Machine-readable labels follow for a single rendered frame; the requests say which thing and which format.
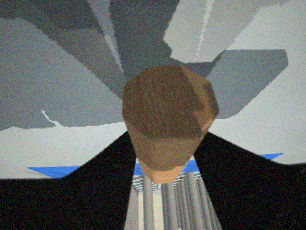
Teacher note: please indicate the blue flat strip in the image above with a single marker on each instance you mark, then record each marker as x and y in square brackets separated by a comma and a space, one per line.
[58, 172]

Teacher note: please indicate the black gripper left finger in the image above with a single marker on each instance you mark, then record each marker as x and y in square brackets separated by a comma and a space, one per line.
[95, 196]

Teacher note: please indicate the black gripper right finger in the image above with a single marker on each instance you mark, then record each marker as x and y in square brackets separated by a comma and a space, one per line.
[248, 191]

